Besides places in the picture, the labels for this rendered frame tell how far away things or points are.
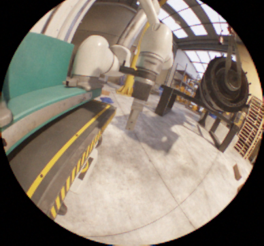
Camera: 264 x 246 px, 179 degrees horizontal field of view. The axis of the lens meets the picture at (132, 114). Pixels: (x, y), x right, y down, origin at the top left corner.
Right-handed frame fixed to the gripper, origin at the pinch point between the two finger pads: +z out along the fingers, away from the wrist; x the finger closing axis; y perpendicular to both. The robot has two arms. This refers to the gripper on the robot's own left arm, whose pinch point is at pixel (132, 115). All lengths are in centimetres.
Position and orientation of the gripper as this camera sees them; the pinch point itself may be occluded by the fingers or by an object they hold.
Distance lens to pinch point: 32.4
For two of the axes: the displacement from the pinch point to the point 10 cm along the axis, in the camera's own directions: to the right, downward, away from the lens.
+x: 0.8, -3.6, 9.3
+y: 9.5, 3.0, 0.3
